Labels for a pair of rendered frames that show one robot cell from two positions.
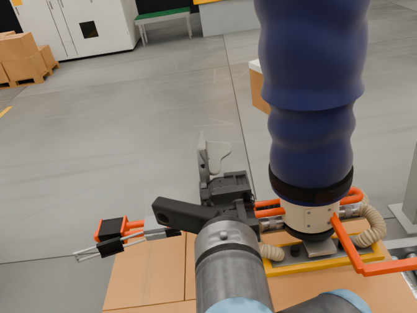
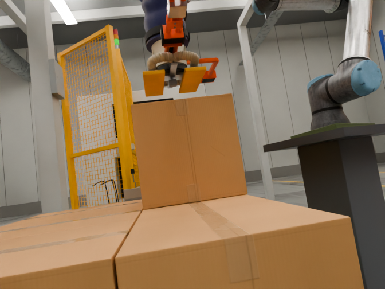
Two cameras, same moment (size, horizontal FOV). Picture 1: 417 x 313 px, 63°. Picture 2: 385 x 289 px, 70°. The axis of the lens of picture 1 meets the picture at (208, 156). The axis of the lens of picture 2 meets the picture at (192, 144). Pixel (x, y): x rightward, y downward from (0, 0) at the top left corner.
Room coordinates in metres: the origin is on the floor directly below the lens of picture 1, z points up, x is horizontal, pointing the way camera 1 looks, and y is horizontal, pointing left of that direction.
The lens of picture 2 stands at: (0.94, 1.08, 0.65)
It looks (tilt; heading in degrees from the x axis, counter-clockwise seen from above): 6 degrees up; 259
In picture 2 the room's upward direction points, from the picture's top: 8 degrees counter-clockwise
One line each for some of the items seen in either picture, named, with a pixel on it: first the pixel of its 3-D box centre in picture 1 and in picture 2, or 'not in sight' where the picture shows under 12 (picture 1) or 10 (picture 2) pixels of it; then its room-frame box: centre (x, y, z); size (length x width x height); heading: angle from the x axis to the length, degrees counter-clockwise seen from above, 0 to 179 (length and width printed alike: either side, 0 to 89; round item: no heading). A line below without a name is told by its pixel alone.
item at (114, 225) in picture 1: (113, 231); not in sight; (0.78, 0.33, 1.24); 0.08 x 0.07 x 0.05; 88
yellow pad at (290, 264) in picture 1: (319, 249); (190, 78); (0.65, -0.27, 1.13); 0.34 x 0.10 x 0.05; 88
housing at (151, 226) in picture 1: (157, 226); (176, 6); (0.76, 0.19, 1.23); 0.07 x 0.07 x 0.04; 88
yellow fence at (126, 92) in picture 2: not in sight; (133, 148); (1.04, -2.42, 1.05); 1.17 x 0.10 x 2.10; 86
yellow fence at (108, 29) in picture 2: not in sight; (93, 144); (1.38, -1.67, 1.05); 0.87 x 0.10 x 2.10; 138
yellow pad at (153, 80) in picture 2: not in sight; (153, 81); (0.84, -0.28, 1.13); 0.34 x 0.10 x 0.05; 88
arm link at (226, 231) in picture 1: (226, 250); not in sight; (0.32, 0.00, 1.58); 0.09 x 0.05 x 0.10; 88
